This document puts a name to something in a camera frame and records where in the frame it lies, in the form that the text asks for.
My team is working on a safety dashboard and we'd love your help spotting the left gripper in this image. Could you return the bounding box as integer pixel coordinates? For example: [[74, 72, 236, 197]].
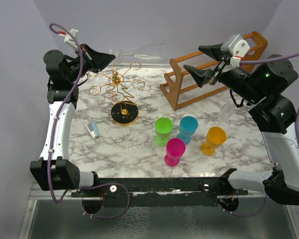
[[67, 43, 115, 83]]

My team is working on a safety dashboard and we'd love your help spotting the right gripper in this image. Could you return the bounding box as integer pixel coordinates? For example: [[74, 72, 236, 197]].
[[184, 42, 264, 104]]

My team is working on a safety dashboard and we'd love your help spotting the clear wine glass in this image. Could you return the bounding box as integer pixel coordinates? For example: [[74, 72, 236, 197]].
[[109, 43, 166, 64], [218, 103, 236, 123]]

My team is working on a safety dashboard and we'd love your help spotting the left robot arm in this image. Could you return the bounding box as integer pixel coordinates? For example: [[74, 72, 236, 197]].
[[30, 44, 115, 197]]

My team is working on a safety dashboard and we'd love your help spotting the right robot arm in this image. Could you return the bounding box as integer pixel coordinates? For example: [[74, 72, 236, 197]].
[[189, 43, 299, 206]]

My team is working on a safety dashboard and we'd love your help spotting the wooden rack with clear rods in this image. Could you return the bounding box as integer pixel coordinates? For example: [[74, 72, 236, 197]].
[[159, 30, 269, 112]]

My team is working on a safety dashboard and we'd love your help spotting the teal plastic goblet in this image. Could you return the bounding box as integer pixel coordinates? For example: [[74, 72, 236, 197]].
[[177, 116, 198, 145]]

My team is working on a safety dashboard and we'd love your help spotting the light blue stapler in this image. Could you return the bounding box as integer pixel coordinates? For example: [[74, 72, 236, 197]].
[[85, 121, 100, 139]]

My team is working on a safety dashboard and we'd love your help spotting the orange plastic goblet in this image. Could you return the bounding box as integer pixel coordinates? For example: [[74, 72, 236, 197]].
[[201, 126, 227, 156]]

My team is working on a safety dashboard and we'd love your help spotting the green plastic goblet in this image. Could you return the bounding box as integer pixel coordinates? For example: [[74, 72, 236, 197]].
[[154, 117, 173, 147]]

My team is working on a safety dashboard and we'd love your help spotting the pink plastic goblet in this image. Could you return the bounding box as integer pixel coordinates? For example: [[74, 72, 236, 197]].
[[164, 138, 186, 167]]

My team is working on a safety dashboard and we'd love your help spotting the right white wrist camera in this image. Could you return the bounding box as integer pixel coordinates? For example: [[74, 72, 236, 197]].
[[220, 34, 250, 68]]

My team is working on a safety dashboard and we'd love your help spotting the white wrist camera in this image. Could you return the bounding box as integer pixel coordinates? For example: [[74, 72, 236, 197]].
[[220, 34, 250, 68], [64, 28, 78, 51]]

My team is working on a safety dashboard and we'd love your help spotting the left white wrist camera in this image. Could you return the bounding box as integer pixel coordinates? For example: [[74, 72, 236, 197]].
[[64, 28, 78, 51]]

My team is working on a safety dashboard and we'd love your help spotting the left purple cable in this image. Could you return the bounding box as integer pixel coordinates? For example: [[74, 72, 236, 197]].
[[47, 22, 132, 220]]

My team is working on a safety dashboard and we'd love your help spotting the gold wire wine glass rack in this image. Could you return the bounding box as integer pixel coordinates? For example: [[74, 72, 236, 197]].
[[89, 62, 146, 126]]

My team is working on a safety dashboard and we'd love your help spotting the black base frame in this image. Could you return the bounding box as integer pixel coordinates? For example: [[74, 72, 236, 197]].
[[71, 176, 248, 208]]

